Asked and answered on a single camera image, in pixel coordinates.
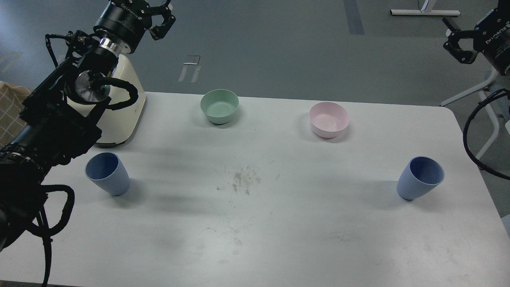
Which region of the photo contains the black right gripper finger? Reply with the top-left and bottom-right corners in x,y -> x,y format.
442,17 -> 461,33
443,29 -> 478,64

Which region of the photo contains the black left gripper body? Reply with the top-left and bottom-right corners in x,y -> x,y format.
93,0 -> 152,54

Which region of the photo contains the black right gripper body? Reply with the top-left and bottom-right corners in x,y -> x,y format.
473,0 -> 510,76

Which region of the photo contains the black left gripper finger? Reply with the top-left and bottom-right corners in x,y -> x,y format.
149,14 -> 176,41
148,0 -> 172,16

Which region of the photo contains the blue cup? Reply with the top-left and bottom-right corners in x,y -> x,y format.
396,156 -> 445,201
84,152 -> 131,196

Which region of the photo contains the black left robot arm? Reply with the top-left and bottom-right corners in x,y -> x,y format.
0,0 -> 176,287

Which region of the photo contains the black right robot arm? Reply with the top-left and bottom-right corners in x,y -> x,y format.
441,0 -> 510,180

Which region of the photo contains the white desk foot far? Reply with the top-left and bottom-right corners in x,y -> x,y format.
389,0 -> 461,17

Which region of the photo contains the green bowl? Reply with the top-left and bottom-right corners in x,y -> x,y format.
200,89 -> 239,125

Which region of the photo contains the cream toaster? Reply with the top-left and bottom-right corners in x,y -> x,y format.
64,54 -> 146,148

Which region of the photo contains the pink bowl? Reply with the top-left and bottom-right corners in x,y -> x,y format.
308,102 -> 350,139

